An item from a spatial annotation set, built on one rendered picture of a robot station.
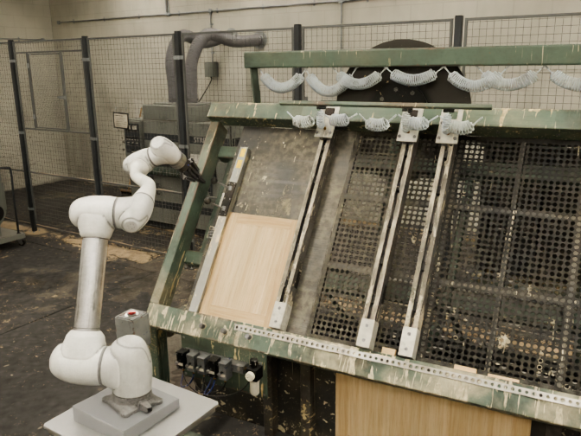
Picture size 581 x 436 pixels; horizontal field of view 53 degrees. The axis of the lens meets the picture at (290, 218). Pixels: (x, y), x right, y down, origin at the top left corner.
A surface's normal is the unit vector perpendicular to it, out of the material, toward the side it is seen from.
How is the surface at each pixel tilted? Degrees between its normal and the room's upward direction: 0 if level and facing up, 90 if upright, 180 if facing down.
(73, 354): 64
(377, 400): 90
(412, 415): 90
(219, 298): 55
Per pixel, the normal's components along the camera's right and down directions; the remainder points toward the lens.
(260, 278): -0.38, -0.37
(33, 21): 0.84, 0.13
